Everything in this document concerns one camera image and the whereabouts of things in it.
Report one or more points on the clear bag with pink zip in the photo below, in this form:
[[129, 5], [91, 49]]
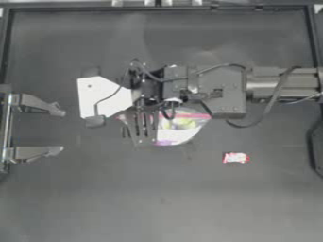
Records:
[[180, 135]]

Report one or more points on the red candy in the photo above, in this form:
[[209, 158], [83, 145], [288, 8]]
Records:
[[235, 157]]

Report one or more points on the yellow-green wrapped candy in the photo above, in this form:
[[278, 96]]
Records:
[[184, 124]]

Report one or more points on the purple wrapped candy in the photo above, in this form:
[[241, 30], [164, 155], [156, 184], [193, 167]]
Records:
[[164, 143]]

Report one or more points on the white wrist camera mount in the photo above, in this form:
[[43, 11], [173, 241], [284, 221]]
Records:
[[100, 94]]

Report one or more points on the light grey bracket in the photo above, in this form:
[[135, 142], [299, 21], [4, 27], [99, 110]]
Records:
[[116, 2], [149, 2], [167, 2], [196, 2]]

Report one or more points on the black table frame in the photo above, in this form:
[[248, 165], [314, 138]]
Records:
[[63, 7]]

